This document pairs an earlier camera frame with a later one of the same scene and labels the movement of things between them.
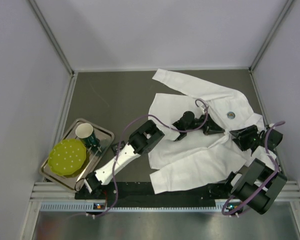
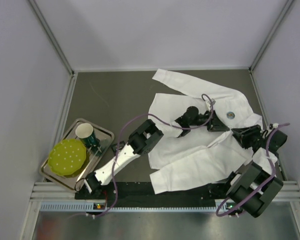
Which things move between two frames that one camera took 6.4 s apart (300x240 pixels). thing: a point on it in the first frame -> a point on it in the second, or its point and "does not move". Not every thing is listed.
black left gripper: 207,123 -> 212,122
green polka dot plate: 67,157 does not move
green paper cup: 85,131 does not move
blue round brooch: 231,115 does not move
